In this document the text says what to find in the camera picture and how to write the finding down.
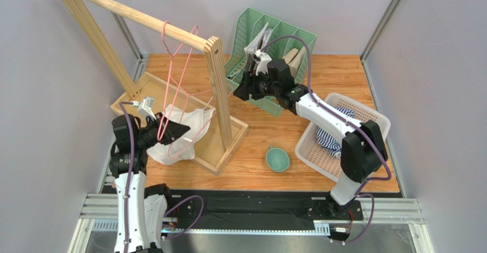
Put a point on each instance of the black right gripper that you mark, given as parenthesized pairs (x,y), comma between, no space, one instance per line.
(248,84)

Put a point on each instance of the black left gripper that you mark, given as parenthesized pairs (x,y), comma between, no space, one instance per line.
(170,132)

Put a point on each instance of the pink wire hanger with white top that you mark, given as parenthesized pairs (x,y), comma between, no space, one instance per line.
(198,120)

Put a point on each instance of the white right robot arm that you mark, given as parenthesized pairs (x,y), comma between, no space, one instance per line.
(362,144)

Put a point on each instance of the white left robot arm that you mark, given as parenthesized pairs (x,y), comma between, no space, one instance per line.
(141,209)

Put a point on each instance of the grey striped folded cloth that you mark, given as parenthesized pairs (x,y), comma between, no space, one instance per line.
(257,43)

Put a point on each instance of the beige books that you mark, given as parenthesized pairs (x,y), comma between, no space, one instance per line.
(294,58)

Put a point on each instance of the green plastic file organizer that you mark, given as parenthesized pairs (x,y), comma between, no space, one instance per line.
(248,25)

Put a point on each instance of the green ceramic cup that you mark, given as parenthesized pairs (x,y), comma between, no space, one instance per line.
(277,159)

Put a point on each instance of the white plastic basket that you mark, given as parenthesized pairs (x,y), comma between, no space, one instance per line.
(308,149)

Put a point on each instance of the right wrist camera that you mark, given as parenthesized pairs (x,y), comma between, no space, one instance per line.
(262,60)

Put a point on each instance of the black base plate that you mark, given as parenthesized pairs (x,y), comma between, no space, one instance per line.
(258,210)

